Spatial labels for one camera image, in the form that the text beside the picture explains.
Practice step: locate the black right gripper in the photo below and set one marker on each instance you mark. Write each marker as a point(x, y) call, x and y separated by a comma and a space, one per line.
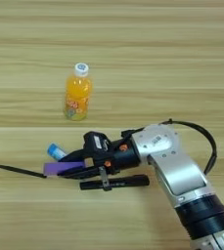
point(125, 156)

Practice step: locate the purple rectangular block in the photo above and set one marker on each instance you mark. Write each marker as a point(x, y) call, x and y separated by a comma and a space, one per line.
point(59, 168)

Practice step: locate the black marker pen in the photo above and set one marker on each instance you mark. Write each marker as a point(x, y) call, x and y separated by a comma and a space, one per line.
point(129, 181)

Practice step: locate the thin black stick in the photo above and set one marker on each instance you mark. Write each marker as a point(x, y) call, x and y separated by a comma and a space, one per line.
point(19, 170)

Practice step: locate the orange juice bottle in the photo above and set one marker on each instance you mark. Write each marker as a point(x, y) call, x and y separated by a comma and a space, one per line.
point(78, 94)

